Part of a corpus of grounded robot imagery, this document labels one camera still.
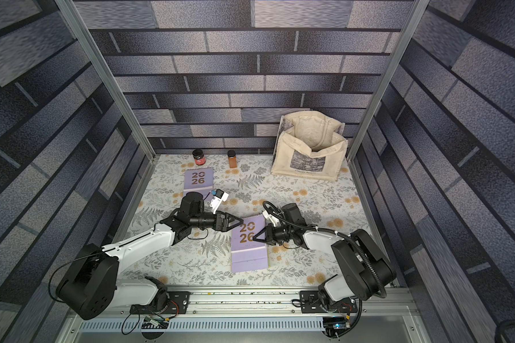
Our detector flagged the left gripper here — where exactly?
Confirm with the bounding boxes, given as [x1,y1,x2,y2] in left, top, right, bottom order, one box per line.
[190,208,244,234]

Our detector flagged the purple calendar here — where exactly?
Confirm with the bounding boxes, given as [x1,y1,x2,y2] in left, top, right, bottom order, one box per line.
[231,214,268,274]
[183,168,214,197]

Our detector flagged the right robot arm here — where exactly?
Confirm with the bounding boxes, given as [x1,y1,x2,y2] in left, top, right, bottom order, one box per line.
[254,201,396,310]

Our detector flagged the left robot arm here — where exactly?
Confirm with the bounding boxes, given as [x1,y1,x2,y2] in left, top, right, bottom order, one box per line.
[50,190,243,320]

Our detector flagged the amber spice jar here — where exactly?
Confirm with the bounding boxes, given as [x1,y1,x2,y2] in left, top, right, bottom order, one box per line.
[227,150,237,169]

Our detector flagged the red-labelled dark jar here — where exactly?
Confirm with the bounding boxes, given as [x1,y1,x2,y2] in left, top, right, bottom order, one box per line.
[192,149,206,166]

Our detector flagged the beige canvas tote bag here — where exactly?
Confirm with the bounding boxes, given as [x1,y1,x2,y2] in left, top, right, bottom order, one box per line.
[271,111,348,182]

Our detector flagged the right circuit board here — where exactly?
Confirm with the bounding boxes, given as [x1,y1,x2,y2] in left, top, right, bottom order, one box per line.
[323,316,351,339]

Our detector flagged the circuit board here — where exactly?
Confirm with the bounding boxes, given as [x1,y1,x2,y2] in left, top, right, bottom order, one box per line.
[323,316,351,339]
[141,316,170,330]

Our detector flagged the left circuit board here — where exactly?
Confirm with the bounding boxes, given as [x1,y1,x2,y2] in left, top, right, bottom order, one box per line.
[141,316,170,330]

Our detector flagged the perforated metal grille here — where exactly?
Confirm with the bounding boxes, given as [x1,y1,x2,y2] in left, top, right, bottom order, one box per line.
[80,317,325,333]

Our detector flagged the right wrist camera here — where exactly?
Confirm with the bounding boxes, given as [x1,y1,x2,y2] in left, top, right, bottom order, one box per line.
[263,210,280,227]

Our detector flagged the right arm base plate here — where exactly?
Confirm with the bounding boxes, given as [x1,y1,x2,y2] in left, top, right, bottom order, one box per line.
[294,290,359,314]

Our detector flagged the aluminium mounting rail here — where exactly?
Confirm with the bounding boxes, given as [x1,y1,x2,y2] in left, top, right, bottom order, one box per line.
[68,286,417,319]

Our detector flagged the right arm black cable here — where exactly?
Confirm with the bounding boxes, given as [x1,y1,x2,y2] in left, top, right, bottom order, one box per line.
[261,200,389,338]

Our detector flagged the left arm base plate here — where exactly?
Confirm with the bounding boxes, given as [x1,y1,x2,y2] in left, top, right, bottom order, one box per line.
[130,291,191,316]

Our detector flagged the left aluminium frame post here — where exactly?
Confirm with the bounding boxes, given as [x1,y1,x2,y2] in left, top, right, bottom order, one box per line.
[54,0,156,161]

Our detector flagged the aluminium frame post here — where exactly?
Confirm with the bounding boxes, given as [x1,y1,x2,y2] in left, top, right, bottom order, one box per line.
[348,0,430,164]
[54,0,156,161]

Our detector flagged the right aluminium frame post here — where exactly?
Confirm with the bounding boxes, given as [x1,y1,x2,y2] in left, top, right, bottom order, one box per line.
[348,0,430,164]

